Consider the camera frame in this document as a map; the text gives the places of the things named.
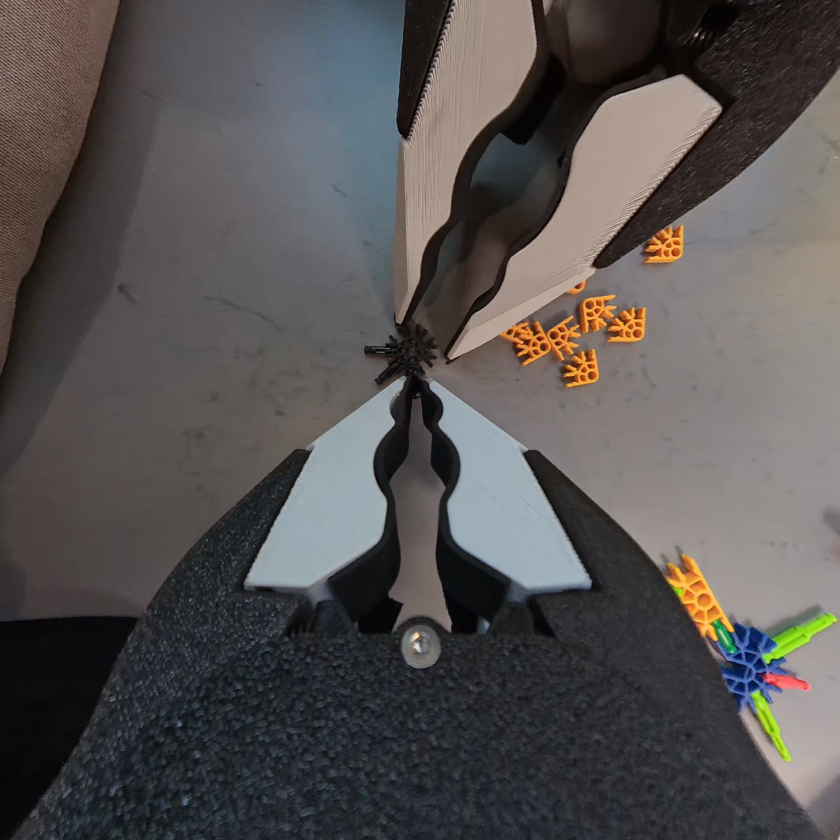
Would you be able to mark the black snowflake connector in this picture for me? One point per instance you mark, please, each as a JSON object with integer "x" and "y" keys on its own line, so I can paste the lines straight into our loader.
{"x": 411, "y": 349}

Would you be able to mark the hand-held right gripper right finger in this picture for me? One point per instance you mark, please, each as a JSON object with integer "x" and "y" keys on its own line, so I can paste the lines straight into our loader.
{"x": 512, "y": 518}

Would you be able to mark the short black rod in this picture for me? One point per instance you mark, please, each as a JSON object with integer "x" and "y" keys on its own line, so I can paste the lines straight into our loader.
{"x": 412, "y": 387}
{"x": 387, "y": 375}
{"x": 379, "y": 350}

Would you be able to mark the blue green assembly with red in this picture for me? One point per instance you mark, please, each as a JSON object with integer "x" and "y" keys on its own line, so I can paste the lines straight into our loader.
{"x": 745, "y": 663}

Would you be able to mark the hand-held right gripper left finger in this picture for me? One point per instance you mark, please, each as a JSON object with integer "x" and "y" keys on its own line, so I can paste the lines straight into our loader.
{"x": 321, "y": 518}

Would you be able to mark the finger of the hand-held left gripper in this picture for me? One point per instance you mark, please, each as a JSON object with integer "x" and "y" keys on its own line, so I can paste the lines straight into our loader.
{"x": 623, "y": 184}
{"x": 446, "y": 131}

